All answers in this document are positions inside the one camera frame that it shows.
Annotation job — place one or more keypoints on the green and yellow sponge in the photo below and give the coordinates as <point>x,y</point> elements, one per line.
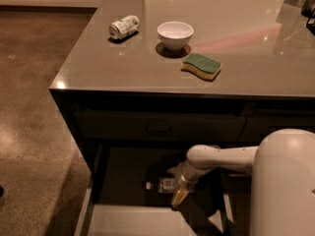
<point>201,66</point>

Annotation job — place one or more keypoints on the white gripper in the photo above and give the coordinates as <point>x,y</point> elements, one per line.
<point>181,178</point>

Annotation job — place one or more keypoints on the open middle drawer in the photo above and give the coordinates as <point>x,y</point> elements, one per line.
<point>117,202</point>

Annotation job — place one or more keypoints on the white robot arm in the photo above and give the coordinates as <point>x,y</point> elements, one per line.
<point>282,167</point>

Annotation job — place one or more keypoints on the white ceramic bowl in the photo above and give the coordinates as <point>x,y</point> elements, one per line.
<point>174,35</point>

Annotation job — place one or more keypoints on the dark kitchen counter cabinet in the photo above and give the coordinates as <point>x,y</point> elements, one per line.
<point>266,53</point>

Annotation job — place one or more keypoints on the clear blue plastic bottle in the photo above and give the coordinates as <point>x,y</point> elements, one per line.
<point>162,185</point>

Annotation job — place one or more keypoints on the closed top drawer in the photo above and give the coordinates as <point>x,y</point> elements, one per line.
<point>186,127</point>

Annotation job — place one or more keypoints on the dark object at counter corner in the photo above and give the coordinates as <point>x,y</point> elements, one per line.
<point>308,11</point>

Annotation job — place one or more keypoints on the crushed white soda can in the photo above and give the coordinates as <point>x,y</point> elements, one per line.
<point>124,27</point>

